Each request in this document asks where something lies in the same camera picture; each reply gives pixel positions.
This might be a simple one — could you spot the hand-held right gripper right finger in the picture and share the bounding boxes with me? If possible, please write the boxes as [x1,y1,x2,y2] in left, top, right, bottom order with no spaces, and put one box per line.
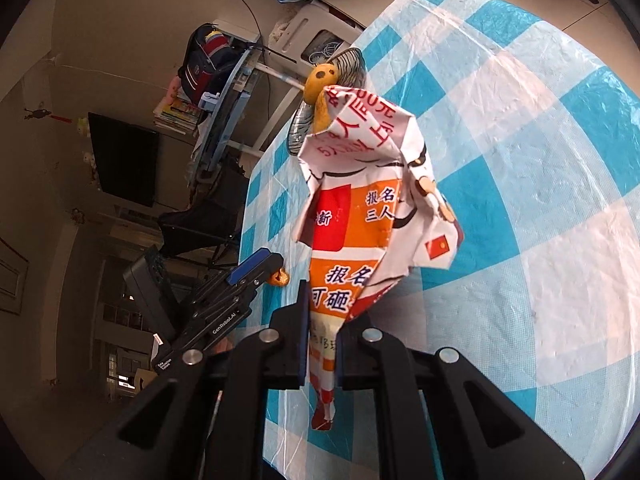
[334,310,583,480]

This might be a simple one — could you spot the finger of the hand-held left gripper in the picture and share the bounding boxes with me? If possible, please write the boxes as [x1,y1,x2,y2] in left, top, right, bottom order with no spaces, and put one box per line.
[227,249,284,287]
[237,273,282,307]

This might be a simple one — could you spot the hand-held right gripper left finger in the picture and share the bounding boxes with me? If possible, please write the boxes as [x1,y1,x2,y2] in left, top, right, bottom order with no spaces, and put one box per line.
[60,280,311,480]

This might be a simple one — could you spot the snack wrapper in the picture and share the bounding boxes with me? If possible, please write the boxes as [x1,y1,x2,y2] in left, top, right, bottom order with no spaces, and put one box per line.
[296,85,463,432]

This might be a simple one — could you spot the black folding camp chair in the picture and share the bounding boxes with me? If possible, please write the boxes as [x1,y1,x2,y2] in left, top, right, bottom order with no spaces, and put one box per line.
[157,160,251,267]

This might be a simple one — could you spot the black flat television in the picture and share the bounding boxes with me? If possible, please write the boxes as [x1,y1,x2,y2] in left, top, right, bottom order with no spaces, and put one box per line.
[87,112,160,208]

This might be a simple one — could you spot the blue white study desk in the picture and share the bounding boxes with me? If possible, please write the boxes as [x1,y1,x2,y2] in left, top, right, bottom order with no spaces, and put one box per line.
[192,20,311,183]

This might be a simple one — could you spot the yellow spotted fruit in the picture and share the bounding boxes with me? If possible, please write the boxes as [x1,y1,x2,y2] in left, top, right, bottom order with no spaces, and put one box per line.
[304,62,339,104]
[312,95,334,134]

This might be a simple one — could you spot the stack of books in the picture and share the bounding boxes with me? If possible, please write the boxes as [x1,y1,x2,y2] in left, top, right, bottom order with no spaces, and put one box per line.
[152,92,201,136]

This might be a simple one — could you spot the red hanging ornament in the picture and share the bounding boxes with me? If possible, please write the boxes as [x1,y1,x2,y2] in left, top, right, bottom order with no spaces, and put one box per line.
[25,107,74,124]

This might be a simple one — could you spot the navy red striped backpack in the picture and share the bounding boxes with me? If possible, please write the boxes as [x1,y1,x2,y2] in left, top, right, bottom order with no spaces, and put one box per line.
[177,24,241,106]

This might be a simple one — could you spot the dark patterned plate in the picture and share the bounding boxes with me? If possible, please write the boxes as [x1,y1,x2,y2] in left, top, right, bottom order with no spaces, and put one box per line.
[287,47,367,156]

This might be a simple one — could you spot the white appliance with dark window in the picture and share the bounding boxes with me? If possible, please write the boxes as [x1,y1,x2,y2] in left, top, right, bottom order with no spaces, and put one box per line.
[274,0,368,81]

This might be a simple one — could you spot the blue white checked tablecloth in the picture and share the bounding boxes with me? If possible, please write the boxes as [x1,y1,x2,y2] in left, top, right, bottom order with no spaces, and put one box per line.
[239,0,640,480]

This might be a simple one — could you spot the black wall cable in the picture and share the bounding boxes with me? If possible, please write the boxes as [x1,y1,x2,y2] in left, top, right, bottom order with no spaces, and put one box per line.
[220,0,266,46]

